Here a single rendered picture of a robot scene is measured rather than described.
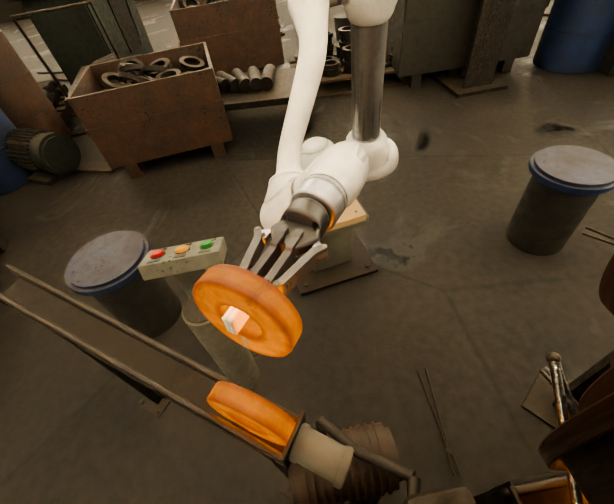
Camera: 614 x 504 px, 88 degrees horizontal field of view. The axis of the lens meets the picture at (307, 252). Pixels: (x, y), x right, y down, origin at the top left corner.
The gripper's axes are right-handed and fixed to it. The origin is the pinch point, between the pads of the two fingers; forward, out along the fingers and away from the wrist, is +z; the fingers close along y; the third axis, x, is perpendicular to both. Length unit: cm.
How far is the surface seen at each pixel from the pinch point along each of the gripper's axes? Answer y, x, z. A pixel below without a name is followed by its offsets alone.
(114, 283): 81, -50, -17
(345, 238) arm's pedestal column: 19, -68, -87
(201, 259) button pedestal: 40, -31, -25
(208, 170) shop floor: 149, -85, -140
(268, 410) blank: -4.2, -16.0, 6.3
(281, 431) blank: -6.6, -18.8, 7.4
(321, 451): -12.5, -23.0, 6.5
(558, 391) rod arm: -35.7, -2.1, -4.4
